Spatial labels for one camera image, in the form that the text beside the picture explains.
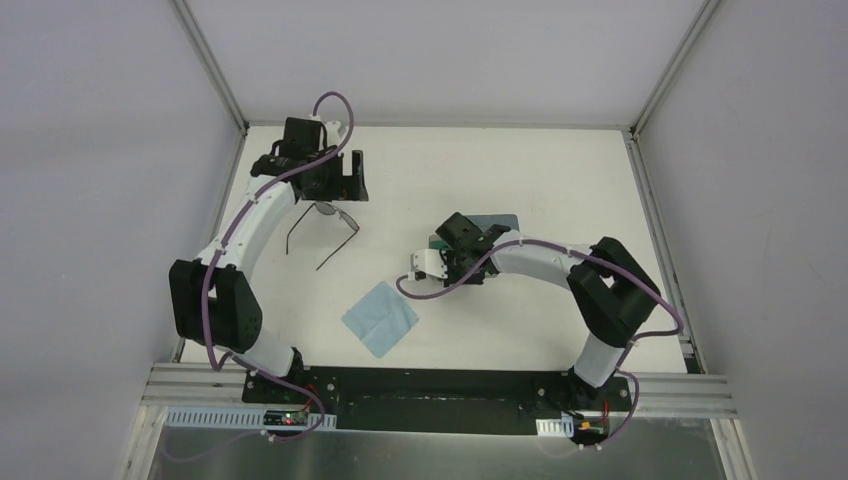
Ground blue-green glasses case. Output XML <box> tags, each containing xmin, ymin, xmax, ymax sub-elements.
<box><xmin>465</xmin><ymin>214</ymin><xmax>520</xmax><ymax>232</ymax></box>

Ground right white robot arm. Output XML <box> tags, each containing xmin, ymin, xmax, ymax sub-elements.
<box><xmin>435</xmin><ymin>212</ymin><xmax>661</xmax><ymax>410</ymax></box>

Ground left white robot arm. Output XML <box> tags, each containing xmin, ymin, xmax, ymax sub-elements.
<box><xmin>168</xmin><ymin>115</ymin><xmax>369</xmax><ymax>405</ymax></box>

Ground lower blue cleaning cloth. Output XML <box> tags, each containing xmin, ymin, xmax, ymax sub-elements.
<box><xmin>342</xmin><ymin>282</ymin><xmax>419</xmax><ymax>358</ymax></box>

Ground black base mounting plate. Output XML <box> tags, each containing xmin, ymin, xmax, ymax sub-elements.
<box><xmin>241</xmin><ymin>365</ymin><xmax>634</xmax><ymax>437</ymax></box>

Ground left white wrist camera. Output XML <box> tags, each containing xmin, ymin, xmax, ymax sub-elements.
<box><xmin>308</xmin><ymin>115</ymin><xmax>346</xmax><ymax>145</ymax></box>

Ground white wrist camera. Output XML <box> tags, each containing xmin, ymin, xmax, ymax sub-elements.
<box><xmin>308</xmin><ymin>115</ymin><xmax>346</xmax><ymax>145</ymax></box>
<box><xmin>411</xmin><ymin>249</ymin><xmax>448</xmax><ymax>281</ymax></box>

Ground left thin-frame sunglasses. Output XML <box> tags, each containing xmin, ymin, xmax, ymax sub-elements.
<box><xmin>284</xmin><ymin>201</ymin><xmax>362</xmax><ymax>271</ymax></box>

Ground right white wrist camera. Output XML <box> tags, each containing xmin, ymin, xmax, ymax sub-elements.
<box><xmin>411</xmin><ymin>249</ymin><xmax>448</xmax><ymax>281</ymax></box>

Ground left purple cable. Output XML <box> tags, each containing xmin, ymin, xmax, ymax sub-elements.
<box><xmin>161</xmin><ymin>91</ymin><xmax>356</xmax><ymax>463</ymax></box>

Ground purple cable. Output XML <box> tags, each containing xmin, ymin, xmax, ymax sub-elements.
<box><xmin>161</xmin><ymin>91</ymin><xmax>356</xmax><ymax>463</ymax></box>
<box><xmin>395</xmin><ymin>238</ymin><xmax>685</xmax><ymax>460</ymax></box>

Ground right white cable duct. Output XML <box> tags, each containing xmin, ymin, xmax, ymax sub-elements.
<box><xmin>535</xmin><ymin>415</ymin><xmax>574</xmax><ymax>438</ymax></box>

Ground white cable duct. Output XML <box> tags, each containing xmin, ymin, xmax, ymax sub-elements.
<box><xmin>535</xmin><ymin>415</ymin><xmax>574</xmax><ymax>438</ymax></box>
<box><xmin>165</xmin><ymin>407</ymin><xmax>337</xmax><ymax>432</ymax></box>

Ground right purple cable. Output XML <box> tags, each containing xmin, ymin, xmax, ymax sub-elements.
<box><xmin>395</xmin><ymin>238</ymin><xmax>685</xmax><ymax>460</ymax></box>

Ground aluminium front rail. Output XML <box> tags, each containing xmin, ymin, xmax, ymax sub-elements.
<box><xmin>142</xmin><ymin>363</ymin><xmax>738</xmax><ymax>419</ymax></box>

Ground left white cable duct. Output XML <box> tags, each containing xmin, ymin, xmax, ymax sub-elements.
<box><xmin>165</xmin><ymin>407</ymin><xmax>337</xmax><ymax>432</ymax></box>

